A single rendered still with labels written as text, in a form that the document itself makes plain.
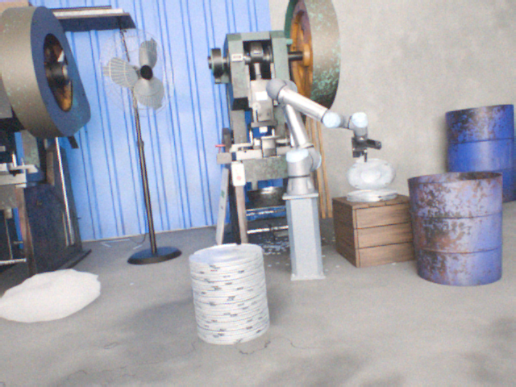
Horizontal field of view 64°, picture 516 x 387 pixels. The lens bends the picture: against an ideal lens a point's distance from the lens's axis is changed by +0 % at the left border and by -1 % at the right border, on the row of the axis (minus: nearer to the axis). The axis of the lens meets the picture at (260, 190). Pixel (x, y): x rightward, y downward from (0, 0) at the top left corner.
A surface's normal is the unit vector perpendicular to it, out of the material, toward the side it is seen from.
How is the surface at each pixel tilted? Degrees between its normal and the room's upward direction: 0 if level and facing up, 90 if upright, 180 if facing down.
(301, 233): 90
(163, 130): 90
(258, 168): 90
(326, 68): 113
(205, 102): 90
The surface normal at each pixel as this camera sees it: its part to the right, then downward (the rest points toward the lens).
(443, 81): 0.15, 0.08
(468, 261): -0.18, 0.15
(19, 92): 0.15, 0.46
